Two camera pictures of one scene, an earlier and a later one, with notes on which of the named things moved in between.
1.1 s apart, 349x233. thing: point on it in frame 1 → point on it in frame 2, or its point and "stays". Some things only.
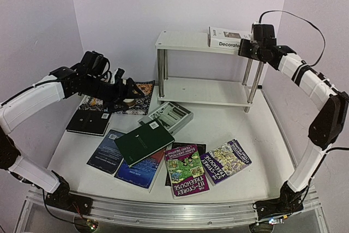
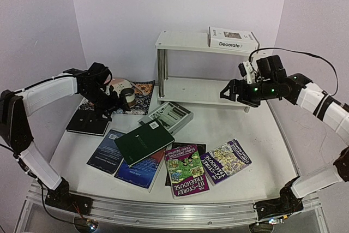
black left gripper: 120,94 → 115,103
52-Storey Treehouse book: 224,162 stays
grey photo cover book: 173,117 stays
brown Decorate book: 223,37 stays
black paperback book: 202,148 stays
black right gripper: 246,48 → 240,93
